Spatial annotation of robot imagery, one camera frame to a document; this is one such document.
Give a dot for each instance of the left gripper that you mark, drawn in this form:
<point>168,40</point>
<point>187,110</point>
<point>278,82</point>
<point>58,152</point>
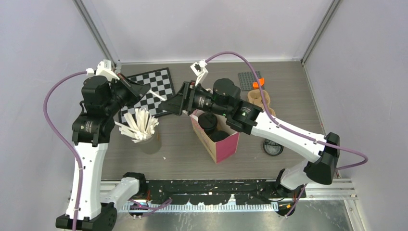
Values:
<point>138,90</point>

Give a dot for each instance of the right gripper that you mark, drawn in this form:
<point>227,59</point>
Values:
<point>175,105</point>

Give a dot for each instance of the black paper coffee cup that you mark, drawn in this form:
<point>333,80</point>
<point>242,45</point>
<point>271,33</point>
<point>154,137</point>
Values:
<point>208,122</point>

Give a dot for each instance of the black plastic cup lid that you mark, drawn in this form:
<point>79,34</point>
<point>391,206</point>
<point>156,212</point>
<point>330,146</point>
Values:
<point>208,120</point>

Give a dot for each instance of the paper cakes gift bag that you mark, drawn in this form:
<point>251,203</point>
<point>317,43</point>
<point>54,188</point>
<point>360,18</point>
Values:
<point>221,142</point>

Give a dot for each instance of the white paper straw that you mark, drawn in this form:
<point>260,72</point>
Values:
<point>157,95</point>

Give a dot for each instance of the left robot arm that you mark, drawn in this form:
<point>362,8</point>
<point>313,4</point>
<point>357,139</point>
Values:
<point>88,210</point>

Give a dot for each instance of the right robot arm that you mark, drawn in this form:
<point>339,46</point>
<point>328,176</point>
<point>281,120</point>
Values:
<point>318,150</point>

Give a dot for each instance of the black white chessboard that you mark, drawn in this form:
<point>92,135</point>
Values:
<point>161,83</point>

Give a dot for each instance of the silver tin can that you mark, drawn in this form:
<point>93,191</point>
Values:
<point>151,145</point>

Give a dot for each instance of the grey lego baseplate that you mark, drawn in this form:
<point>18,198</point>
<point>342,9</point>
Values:
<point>247,81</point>

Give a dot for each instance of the brown cardboard cup carrier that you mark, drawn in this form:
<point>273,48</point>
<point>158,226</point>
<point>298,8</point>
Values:
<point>254,97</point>

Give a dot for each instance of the orange plastic piece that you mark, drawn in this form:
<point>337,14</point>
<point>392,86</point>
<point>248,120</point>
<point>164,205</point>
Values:
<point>259,83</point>

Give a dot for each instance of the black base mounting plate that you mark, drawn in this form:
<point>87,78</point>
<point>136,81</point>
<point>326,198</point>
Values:
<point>214,192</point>

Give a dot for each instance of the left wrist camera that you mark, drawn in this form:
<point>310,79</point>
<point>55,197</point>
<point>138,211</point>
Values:
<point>104,68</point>

